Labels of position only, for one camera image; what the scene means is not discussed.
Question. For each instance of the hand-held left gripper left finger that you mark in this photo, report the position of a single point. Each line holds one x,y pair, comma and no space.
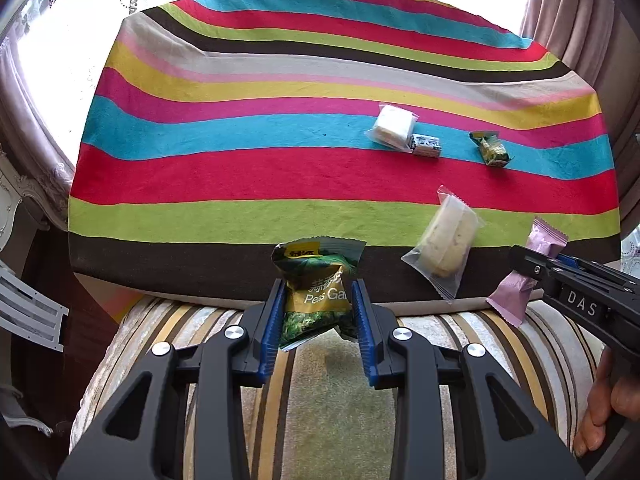
272,330

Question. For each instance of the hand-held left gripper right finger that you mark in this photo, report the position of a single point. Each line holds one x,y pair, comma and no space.
365,330

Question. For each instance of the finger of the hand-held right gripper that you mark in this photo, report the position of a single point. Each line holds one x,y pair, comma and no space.
566,261
537,270

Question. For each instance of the pink snack packet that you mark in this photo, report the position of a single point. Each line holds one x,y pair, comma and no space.
517,290

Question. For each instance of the green pea snack packet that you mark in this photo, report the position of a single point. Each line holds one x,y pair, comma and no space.
315,287

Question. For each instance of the clear round cake packet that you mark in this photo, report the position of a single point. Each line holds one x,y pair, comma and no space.
447,240

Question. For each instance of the green yellow snack packet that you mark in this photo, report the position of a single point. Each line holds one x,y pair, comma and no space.
491,150

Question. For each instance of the black white snack packet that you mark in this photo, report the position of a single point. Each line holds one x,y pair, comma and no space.
425,145

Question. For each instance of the white cube cake packet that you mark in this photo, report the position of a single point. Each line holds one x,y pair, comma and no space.
392,127

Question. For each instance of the person's right hand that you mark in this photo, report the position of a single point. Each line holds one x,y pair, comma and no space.
607,410

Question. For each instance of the striped beige sofa cover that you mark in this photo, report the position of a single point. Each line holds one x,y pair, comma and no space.
320,420

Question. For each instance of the rainbow striped tablecloth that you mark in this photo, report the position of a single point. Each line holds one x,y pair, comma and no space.
300,125

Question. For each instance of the beige curtain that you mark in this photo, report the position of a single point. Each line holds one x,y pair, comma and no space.
35,135
590,20

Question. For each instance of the white slatted rack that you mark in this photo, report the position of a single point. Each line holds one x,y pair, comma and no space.
30,310

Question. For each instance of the white carved furniture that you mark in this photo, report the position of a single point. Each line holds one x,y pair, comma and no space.
10,205

